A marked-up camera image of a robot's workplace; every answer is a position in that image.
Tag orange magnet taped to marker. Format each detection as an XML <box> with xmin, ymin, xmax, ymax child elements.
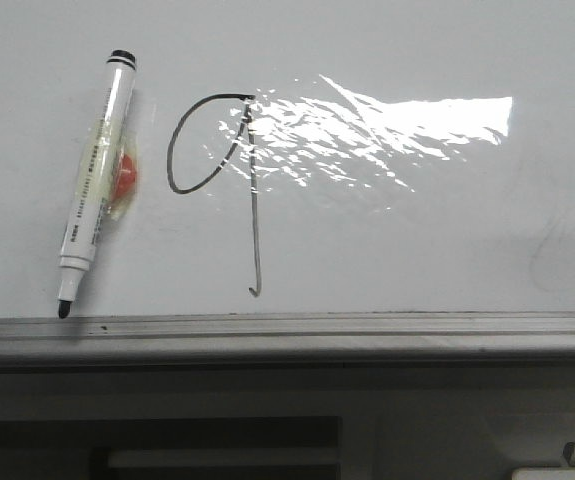
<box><xmin>110</xmin><ymin>153</ymin><xmax>138</xmax><ymax>201</ymax></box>

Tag white black-tipped whiteboard marker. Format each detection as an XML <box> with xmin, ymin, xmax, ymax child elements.
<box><xmin>57</xmin><ymin>50</ymin><xmax>137</xmax><ymax>319</ymax></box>

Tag white object bottom right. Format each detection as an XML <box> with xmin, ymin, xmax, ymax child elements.
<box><xmin>511</xmin><ymin>467</ymin><xmax>575</xmax><ymax>480</ymax></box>

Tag white whiteboard with aluminium frame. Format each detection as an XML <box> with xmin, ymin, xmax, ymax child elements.
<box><xmin>0</xmin><ymin>1</ymin><xmax>575</xmax><ymax>367</ymax></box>

